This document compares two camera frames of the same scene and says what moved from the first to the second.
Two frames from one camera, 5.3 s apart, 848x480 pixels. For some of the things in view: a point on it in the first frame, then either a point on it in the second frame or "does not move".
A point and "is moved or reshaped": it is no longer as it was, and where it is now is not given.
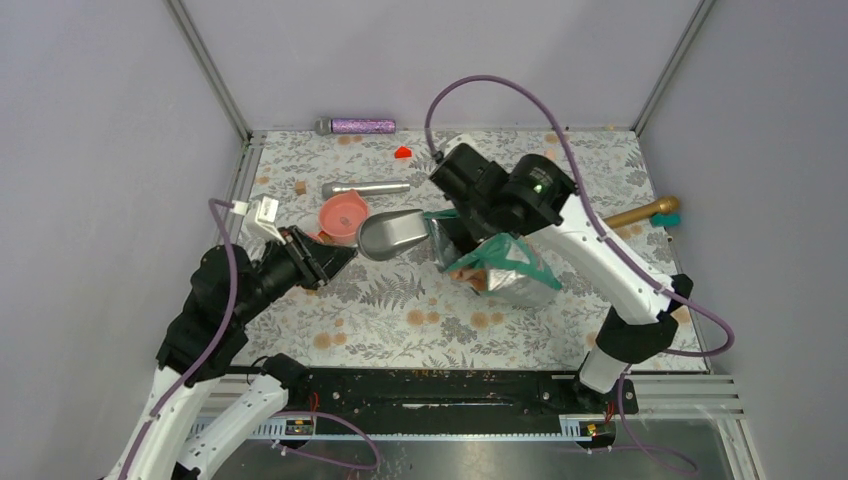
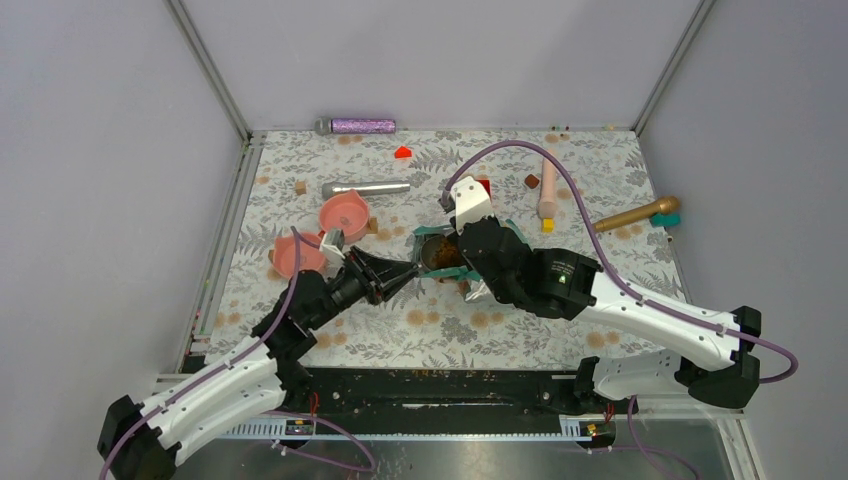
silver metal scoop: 384,235 -> 441,252
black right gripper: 475,229 -> 460,226
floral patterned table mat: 394,306 does not move
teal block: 665,220 does not move
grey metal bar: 365,187 does not move
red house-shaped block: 403,152 does not move
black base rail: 450,395 does not move
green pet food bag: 516,273 is moved or reshaped
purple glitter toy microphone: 325,126 does not move
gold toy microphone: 664,205 does not move
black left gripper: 318,262 -> 378,276
